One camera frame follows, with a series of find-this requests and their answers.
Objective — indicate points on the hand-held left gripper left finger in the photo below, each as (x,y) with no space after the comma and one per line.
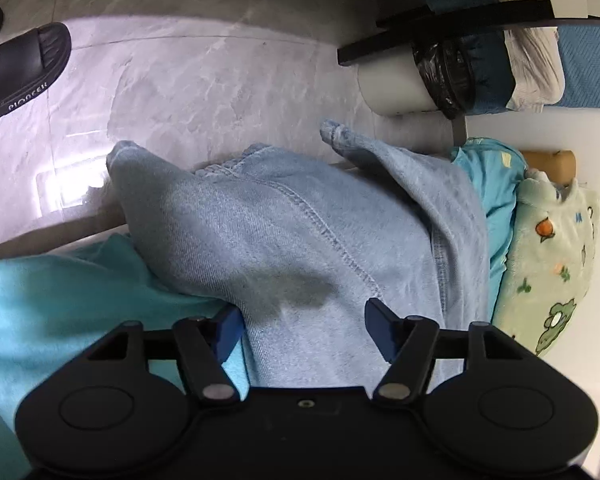
(230,332)

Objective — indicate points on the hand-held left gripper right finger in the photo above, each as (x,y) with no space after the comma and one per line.
(382,330)

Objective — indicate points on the light blue denim jeans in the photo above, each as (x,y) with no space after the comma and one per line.
(305,240)

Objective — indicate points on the green dinosaur print blanket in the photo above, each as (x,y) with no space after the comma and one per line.
(545,270)

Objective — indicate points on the teal printed bed sheet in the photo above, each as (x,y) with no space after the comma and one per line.
(55,300)

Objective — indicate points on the white trash bin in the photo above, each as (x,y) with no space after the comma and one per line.
(390,85)

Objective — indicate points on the black trash bag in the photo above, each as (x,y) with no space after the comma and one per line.
(442,80)

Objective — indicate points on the beige pillow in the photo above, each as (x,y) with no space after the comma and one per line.
(535,70)

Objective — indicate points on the blue quilted cushion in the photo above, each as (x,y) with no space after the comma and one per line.
(590,70)

